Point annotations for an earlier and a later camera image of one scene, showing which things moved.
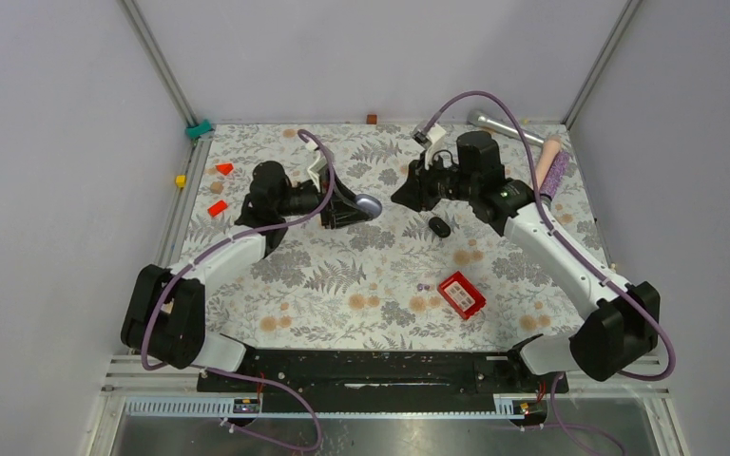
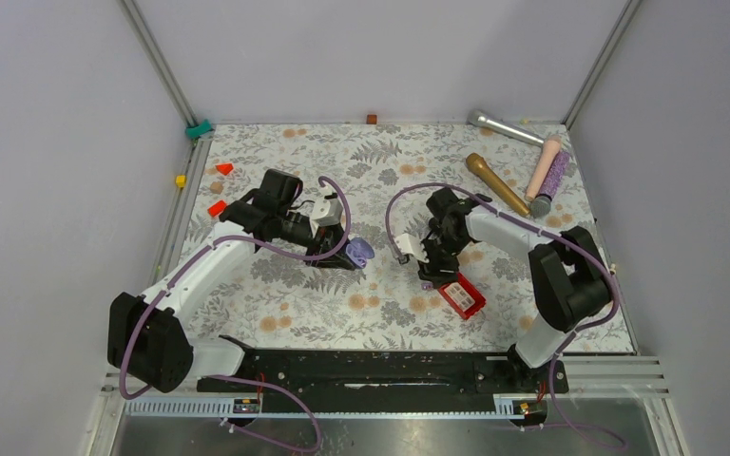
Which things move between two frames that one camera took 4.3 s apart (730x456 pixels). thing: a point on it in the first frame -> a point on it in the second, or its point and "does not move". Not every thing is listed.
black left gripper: (343, 209) -> (325, 239)
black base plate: (355, 381) does not move
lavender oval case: (369, 203) -> (359, 251)
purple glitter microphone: (554, 178) does not move
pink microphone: (550, 148) does not move
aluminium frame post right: (603, 57) does not move
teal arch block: (196, 131) does not move
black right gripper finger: (412, 193) -> (439, 270)
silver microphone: (480, 120) does not move
